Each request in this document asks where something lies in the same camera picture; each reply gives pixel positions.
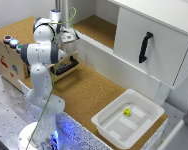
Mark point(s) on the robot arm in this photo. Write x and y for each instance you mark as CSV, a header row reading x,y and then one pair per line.
x,y
39,83

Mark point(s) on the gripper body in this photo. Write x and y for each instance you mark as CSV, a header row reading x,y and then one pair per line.
x,y
68,35

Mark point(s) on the yellow block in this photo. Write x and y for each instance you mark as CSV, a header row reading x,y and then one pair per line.
x,y
127,111

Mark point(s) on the white plastic box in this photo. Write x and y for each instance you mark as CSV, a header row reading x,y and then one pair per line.
x,y
127,125

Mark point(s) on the green button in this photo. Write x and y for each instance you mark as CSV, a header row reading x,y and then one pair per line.
x,y
18,47

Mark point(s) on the white cabinet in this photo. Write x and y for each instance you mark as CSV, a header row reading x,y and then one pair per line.
x,y
104,63

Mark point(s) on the wooden drawer box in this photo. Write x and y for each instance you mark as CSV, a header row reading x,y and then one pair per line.
x,y
14,28

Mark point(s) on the white sliding door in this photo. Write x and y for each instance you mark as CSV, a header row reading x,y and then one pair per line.
x,y
167,50

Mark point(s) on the red button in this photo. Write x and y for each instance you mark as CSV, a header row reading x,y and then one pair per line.
x,y
7,38

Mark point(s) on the blue button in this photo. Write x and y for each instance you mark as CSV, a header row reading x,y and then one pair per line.
x,y
14,42

